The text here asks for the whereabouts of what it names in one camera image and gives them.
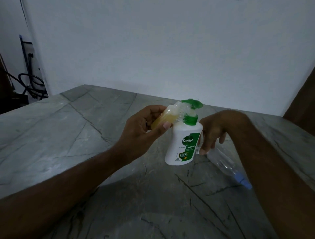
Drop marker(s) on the person's right hand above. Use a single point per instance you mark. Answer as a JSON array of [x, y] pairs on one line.
[[216, 128]]

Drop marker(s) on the person's left hand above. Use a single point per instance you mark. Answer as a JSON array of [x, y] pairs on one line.
[[135, 140]]

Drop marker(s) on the small clear bottle blue cap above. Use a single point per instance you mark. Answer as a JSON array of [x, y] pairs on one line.
[[221, 160]]

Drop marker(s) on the white green hand sanitizer bottle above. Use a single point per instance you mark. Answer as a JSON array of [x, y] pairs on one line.
[[182, 150]]

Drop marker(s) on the small clear bottle red label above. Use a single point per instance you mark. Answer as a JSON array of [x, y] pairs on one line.
[[172, 112]]

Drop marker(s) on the person's left forearm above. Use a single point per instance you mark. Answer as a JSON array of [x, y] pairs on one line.
[[59, 194]]

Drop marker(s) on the person's right forearm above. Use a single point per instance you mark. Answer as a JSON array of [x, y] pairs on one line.
[[275, 172]]

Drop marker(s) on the dark brown wooden panel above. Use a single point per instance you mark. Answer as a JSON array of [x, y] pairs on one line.
[[302, 108]]

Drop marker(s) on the dark box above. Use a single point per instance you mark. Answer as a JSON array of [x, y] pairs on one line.
[[21, 98]]

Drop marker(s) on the brown wooden door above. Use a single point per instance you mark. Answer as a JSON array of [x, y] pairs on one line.
[[3, 91]]

